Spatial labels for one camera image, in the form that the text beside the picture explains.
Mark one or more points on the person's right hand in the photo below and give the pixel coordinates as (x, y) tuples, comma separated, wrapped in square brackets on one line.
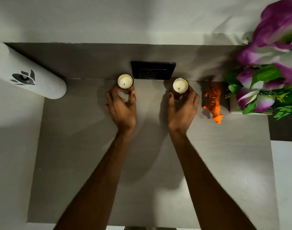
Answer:
[(180, 114)]

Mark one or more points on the person's left hand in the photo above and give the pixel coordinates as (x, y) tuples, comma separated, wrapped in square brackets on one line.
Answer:
[(120, 112)]

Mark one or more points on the person's right thumb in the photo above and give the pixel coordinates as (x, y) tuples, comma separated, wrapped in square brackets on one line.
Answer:
[(170, 100)]

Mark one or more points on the person's left thumb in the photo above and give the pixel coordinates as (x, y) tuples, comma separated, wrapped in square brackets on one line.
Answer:
[(132, 99)]

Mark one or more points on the white candle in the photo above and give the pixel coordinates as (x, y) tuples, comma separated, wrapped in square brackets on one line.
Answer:
[(125, 81), (180, 85)]

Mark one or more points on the person's left forearm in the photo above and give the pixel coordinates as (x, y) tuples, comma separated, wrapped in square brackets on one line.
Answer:
[(98, 184)]

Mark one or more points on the person's right forearm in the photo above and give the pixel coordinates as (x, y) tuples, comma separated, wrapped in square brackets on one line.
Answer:
[(208, 186)]

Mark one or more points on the orange toy tiger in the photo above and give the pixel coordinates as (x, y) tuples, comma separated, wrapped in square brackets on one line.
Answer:
[(214, 102)]

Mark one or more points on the white square flower pot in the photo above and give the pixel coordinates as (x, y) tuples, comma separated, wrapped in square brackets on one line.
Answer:
[(233, 106)]

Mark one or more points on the white cylinder vase black print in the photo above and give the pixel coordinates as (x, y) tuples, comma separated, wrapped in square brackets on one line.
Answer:
[(28, 71)]

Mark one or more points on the purple artificial flowers green leaves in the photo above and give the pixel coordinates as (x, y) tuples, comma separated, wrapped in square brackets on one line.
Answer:
[(270, 57)]

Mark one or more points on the black wall switch panel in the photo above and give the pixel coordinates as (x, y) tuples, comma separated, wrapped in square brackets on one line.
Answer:
[(153, 70)]

